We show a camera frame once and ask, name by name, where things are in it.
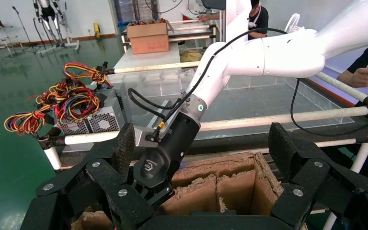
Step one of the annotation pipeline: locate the silver power supply with wires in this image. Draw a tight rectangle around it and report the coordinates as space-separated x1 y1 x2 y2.
4 92 126 137
34 78 118 110
62 61 132 123

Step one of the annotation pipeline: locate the white long rail pipe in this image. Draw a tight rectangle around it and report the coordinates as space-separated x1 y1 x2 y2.
61 106 368 145

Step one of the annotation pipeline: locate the thick black looped cable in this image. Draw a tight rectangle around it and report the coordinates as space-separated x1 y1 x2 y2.
127 88 182 120

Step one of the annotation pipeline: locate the bare person hand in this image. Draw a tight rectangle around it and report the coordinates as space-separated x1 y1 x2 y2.
350 61 368 89

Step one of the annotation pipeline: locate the white thin lower rail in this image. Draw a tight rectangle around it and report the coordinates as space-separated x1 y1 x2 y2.
58 138 357 171

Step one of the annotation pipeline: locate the bare person forearm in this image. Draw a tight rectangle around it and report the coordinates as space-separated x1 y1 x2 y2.
337 69 356 86

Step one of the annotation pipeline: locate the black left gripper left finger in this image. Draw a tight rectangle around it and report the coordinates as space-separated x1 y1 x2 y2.
19 123 154 230

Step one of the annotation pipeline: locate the clear acrylic divided tray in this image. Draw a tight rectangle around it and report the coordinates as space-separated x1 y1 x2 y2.
107 68 355 140

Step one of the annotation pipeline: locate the white upright pillar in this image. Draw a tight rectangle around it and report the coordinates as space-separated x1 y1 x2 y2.
224 0 252 43

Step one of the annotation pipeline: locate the grey metal rack table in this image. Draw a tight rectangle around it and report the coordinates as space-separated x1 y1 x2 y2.
0 27 23 52

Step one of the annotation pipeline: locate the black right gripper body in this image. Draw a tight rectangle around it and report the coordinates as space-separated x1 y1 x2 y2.
132 112 201 190

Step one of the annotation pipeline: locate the grey robot leg stand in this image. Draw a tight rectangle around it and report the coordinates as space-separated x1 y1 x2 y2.
31 0 80 55

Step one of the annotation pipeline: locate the pipe frame workstation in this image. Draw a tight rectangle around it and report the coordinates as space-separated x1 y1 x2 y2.
168 19 219 50

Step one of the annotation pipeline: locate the white standing fan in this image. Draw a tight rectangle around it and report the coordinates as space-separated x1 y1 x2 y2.
284 12 305 34

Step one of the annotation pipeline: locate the white leg pipe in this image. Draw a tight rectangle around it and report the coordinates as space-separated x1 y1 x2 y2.
322 115 368 230
43 146 63 172

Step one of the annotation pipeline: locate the brown divided cardboard box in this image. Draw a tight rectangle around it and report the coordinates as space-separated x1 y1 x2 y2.
71 151 309 230

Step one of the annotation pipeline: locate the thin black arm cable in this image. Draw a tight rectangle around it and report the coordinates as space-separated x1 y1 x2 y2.
152 27 368 138

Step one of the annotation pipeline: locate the yellow-green bag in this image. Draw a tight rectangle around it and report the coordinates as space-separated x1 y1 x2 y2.
180 49 203 63

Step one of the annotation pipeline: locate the dark monitor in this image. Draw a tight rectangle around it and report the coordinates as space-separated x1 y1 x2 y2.
201 0 227 10

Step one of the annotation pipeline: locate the person with face mask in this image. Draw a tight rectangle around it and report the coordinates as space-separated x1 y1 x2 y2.
200 0 270 41

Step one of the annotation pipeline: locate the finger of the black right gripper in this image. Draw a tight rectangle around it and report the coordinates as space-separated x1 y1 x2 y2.
146 185 174 208

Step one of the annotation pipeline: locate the white work table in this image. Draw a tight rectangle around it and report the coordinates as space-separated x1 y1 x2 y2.
112 43 184 69

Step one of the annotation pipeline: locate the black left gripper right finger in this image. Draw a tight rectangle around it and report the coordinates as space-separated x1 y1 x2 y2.
268 122 368 230

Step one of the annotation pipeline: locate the closed-side cardboard carton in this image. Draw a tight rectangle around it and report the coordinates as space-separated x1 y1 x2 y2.
126 19 172 55

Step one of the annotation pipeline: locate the black microphone stand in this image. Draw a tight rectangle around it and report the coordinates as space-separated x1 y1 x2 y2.
11 5 42 53

